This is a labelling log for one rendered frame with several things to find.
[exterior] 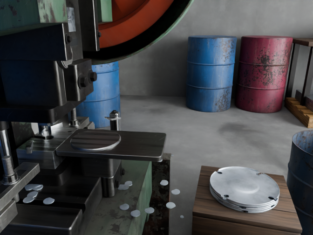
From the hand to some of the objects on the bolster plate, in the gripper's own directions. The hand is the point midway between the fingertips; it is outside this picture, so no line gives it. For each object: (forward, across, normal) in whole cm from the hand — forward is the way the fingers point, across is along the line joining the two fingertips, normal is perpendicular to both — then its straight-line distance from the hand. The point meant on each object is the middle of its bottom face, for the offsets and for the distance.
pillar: (-36, +115, -59) cm, 134 cm away
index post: (-33, +89, -78) cm, 123 cm away
